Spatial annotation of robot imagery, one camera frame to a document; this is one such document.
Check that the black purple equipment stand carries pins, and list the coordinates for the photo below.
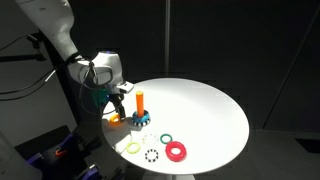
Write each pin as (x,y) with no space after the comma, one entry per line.
(61,155)

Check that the white table pedestal base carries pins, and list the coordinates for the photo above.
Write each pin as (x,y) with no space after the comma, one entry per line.
(158,176)

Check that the orange ring holder peg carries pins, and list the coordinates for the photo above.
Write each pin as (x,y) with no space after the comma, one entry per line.
(140,103)

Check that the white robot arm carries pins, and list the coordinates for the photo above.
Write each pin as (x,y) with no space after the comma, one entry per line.
(54,18)

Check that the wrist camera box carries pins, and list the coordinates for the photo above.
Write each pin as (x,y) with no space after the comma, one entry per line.
(125,88)

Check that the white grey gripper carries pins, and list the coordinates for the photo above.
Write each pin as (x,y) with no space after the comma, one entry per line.
(116,99)

